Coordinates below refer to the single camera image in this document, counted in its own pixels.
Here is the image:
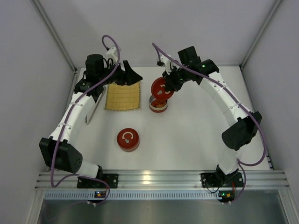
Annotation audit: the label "red lid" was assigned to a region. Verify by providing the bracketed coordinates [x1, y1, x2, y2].
[151, 77, 174, 100]
[116, 128, 140, 152]

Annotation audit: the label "steel bowl red base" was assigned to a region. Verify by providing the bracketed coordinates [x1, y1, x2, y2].
[117, 138, 140, 152]
[149, 96, 168, 113]

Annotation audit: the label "steel tongs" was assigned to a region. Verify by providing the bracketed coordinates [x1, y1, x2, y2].
[85, 93, 104, 125]

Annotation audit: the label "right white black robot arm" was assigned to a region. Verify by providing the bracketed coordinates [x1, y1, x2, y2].
[157, 46, 262, 188]

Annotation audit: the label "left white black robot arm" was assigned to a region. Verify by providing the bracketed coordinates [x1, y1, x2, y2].
[39, 54, 142, 180]

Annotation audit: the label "bamboo serving mat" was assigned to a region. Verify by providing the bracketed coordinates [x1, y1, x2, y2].
[105, 82, 141, 112]

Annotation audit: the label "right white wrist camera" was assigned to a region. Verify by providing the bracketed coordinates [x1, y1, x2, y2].
[157, 55, 175, 75]

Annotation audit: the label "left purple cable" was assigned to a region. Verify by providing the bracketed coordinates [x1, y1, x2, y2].
[50, 35, 121, 206]

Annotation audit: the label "purple cable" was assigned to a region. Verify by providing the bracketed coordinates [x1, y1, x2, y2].
[151, 42, 267, 203]
[50, 35, 121, 206]

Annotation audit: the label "left aluminium corner post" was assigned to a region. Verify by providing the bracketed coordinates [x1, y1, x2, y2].
[30, 0, 77, 72]

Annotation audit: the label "aluminium corner post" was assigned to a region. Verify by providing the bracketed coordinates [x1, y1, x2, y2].
[239, 0, 284, 71]
[30, 0, 77, 72]

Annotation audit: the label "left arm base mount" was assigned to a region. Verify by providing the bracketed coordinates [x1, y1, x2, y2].
[77, 172, 119, 189]

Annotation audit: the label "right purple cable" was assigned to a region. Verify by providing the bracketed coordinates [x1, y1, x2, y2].
[151, 42, 267, 203]

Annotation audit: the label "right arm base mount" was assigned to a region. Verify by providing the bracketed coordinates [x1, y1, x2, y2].
[200, 172, 244, 189]

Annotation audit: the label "right aluminium corner post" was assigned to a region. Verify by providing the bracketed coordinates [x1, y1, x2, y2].
[239, 0, 284, 71]

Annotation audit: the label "white slotted cable duct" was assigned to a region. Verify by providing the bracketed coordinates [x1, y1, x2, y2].
[44, 190, 220, 200]

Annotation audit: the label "aluminium front frame rail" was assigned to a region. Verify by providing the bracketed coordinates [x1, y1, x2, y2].
[35, 169, 289, 190]

